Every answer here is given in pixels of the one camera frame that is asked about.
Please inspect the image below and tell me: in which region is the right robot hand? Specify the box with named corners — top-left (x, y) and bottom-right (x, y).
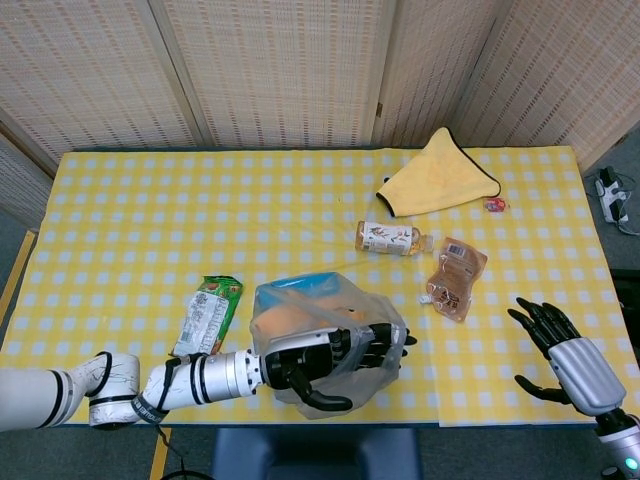
top-left (507, 297), bottom-right (628, 417)

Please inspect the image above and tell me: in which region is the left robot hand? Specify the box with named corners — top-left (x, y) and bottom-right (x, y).
top-left (259, 322), bottom-right (419, 409)

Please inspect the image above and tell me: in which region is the translucent plastic bag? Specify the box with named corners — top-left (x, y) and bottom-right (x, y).
top-left (248, 272), bottom-right (407, 421)

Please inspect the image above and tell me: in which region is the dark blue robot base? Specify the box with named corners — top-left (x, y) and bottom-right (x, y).
top-left (212, 428), bottom-right (424, 480)

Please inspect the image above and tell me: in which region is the orange plush toy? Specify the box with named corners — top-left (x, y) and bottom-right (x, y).
top-left (252, 294), bottom-right (362, 342)

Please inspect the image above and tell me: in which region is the blue snack package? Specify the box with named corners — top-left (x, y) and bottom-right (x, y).
top-left (257, 271), bottom-right (344, 312)

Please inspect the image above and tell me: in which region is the green snack packet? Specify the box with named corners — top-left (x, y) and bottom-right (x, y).
top-left (172, 275), bottom-right (245, 358)

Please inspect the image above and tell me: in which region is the tea bottle with white label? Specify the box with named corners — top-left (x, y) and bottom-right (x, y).
top-left (355, 220), bottom-right (435, 257)

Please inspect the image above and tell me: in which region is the brown spout pouch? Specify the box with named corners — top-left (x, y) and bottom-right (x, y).
top-left (418, 237), bottom-right (489, 324)

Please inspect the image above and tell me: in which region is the white power strip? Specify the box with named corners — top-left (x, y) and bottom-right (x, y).
top-left (594, 167), bottom-right (630, 224)

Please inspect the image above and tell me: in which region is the yellow checkered tablecloth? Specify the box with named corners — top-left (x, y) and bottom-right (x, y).
top-left (0, 148), bottom-right (640, 429)

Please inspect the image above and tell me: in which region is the yellow cloth with black trim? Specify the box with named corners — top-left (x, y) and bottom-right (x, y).
top-left (375, 127), bottom-right (503, 219)

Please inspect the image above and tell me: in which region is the woven folding screen panel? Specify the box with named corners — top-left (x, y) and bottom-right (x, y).
top-left (0, 0), bottom-right (211, 176)
top-left (452, 0), bottom-right (640, 171)
top-left (0, 119), bottom-right (59, 217)
top-left (149, 0), bottom-right (399, 149)
top-left (372, 0), bottom-right (501, 149)

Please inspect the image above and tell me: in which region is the black cable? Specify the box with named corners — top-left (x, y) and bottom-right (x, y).
top-left (154, 424), bottom-right (202, 480)

